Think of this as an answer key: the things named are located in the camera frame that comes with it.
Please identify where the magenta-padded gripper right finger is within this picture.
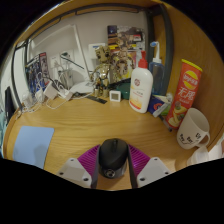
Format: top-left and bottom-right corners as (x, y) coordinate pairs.
(127, 143), (172, 190)

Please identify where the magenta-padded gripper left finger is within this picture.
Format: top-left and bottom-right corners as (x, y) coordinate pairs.
(56, 143), (101, 190)

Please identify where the black computer mouse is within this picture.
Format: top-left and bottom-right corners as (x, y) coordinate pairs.
(98, 137), (129, 179)

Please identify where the light blue mouse pad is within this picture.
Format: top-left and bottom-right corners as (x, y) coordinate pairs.
(12, 125), (56, 170)

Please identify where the clear plastic cup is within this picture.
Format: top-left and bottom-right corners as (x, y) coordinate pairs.
(186, 133), (224, 167)

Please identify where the white mug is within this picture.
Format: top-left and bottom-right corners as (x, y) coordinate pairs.
(176, 107), (212, 150)

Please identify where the small blue box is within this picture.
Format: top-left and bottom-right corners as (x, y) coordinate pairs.
(147, 94), (173, 118)

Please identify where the white power strip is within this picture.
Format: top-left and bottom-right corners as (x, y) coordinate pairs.
(58, 88), (74, 101)

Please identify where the white red-capped lotion bottle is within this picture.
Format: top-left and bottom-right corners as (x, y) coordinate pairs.
(128, 50), (154, 114)

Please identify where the red chip can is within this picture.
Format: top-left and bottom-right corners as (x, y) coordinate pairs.
(164, 58), (204, 130)

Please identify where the small white cube clock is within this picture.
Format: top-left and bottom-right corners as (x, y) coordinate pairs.
(109, 89), (123, 103)

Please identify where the dark green box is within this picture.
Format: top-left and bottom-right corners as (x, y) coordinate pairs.
(116, 81), (133, 100)

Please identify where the white power adapter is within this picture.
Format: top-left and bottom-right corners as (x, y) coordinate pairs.
(43, 80), (59, 100)

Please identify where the clear jar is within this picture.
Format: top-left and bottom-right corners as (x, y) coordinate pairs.
(21, 91), (36, 108)

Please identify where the metal cup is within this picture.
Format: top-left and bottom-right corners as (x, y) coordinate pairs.
(61, 68), (74, 88)

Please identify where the printed picture box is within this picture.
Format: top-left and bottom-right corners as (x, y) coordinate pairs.
(107, 24), (147, 56)

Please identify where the black cable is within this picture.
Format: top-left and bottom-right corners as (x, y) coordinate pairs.
(59, 54), (86, 71)

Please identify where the white wall box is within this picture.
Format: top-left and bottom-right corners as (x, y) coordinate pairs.
(88, 42), (107, 59)

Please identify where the dark grey metal frame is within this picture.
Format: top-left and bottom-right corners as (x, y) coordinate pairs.
(11, 3), (175, 111)

